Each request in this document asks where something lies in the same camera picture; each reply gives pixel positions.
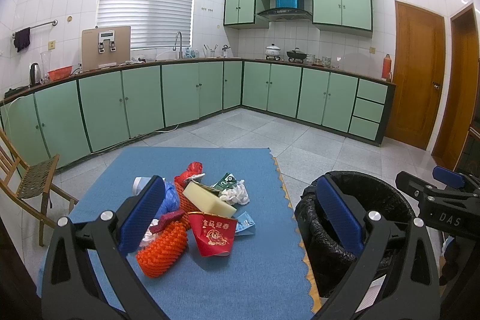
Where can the black bagged trash bin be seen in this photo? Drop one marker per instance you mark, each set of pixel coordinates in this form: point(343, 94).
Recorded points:
point(329, 259)

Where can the brown water purifier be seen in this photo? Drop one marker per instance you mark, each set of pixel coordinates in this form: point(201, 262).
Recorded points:
point(105, 47)

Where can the red thermos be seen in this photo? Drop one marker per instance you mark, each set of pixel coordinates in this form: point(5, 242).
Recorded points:
point(386, 67)

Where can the dark hanging towel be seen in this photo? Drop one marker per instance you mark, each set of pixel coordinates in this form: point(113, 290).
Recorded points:
point(22, 39)

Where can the blue table mat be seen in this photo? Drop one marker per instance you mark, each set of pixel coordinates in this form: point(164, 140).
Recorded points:
point(264, 277)

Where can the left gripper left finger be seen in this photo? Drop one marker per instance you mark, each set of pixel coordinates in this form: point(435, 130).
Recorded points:
point(70, 289)

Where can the orange foam net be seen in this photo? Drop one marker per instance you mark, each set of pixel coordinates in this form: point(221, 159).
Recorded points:
point(186, 206)
point(156, 258)

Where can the green milk carton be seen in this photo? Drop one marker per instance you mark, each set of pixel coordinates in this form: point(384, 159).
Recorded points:
point(227, 182)

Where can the red plastic bag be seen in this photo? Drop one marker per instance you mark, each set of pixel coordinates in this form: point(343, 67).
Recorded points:
point(193, 169)

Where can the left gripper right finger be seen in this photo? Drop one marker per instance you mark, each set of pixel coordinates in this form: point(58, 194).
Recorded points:
point(411, 286)

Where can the steel kettle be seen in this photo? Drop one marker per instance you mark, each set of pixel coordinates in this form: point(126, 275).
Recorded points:
point(34, 74)

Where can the blue white paper cup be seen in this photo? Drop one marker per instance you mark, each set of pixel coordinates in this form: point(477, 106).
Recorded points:
point(139, 184)

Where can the black wok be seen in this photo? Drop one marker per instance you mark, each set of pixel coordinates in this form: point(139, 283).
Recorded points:
point(296, 55)

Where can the yellow sponge block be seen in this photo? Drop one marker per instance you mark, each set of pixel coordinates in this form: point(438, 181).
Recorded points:
point(206, 201)

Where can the wooden door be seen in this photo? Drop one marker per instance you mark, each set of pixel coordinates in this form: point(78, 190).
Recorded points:
point(419, 63)
point(462, 89)

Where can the range hood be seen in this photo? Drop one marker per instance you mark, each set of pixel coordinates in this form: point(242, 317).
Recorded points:
point(277, 10)

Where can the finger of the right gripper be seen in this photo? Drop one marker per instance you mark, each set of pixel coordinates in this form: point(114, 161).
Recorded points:
point(424, 192)
point(447, 177)

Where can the towel rail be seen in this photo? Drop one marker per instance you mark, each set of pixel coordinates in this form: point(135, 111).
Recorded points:
point(53, 23)

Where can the red paper cup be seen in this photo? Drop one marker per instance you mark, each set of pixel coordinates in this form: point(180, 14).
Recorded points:
point(214, 234)

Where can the white cooking pot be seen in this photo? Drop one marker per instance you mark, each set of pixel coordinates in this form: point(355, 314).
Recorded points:
point(273, 52)

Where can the green lower kitchen cabinets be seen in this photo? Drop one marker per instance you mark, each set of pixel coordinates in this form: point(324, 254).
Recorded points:
point(86, 114)

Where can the white plastic bag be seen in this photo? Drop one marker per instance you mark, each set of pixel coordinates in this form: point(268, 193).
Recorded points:
point(237, 195)

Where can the red basin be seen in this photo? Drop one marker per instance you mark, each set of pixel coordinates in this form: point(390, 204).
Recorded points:
point(60, 73)

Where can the sink faucet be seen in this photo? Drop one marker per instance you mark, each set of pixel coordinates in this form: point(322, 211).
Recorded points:
point(178, 44)

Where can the light blue milk carton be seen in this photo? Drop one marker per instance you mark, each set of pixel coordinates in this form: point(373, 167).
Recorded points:
point(245, 225)

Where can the blue glove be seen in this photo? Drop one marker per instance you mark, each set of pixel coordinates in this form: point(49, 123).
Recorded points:
point(171, 201)

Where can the wooden chair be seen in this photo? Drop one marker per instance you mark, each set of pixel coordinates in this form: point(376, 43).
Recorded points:
point(33, 191)

